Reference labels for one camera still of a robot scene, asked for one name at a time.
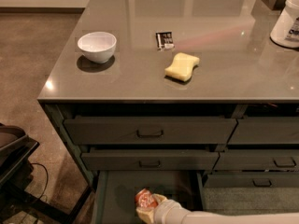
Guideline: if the black cable on floor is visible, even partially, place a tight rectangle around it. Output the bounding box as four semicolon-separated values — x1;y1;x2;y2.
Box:
29;162;50;203

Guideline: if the yellow sponge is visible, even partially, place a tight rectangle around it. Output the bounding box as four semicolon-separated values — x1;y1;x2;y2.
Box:
164;52;200;82

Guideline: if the middle left grey drawer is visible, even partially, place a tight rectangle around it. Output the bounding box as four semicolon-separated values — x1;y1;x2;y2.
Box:
81;149;219;171

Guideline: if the open bottom left drawer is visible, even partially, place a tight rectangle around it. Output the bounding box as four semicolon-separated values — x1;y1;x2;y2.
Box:
91;171;206;224

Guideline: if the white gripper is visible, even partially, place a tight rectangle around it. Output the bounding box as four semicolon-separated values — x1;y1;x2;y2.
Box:
136;193;190;224

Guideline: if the white ceramic bowl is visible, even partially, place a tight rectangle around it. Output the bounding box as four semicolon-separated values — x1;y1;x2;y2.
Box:
78;32;117;63

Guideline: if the top left grey drawer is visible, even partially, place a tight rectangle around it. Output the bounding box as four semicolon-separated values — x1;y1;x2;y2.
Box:
64;117;236;145

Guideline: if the black chair base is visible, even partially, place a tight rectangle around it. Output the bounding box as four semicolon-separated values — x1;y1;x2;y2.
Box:
0;124;92;224

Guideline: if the white plastic canister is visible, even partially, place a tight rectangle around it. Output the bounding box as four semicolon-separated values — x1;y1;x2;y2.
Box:
270;0;299;49

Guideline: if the grey counter cabinet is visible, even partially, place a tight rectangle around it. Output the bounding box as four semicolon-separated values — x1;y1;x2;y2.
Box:
38;0;299;215

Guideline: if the red coke can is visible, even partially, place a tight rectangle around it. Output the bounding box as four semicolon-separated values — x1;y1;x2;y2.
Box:
135;189;158;208

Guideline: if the small black snack packet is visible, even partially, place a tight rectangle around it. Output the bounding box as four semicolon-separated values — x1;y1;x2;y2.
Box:
156;32;175;50

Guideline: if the top right grey drawer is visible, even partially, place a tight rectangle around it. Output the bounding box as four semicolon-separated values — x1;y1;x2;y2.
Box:
229;117;299;145

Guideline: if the middle right grey drawer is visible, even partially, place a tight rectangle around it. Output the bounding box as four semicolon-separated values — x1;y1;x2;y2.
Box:
214;149;299;171

